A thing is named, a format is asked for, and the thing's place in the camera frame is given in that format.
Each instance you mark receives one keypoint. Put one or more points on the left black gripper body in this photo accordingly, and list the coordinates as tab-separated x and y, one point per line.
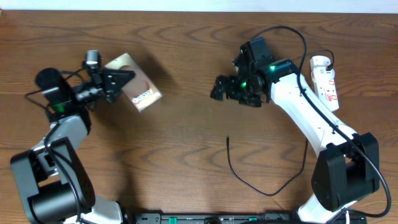
106	84

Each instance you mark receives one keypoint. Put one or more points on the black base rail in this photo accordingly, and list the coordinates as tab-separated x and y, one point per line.
265	218

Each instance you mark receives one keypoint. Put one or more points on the white power strip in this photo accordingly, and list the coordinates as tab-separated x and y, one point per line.
324	85

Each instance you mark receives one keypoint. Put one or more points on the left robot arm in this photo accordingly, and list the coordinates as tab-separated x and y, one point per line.
51	180

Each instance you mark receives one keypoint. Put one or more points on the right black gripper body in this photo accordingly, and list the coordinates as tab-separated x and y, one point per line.
247	94

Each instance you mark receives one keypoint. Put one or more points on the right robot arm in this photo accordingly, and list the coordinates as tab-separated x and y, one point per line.
347	167

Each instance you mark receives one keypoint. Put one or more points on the white USB charger plug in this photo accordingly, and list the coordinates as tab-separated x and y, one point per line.
322	65

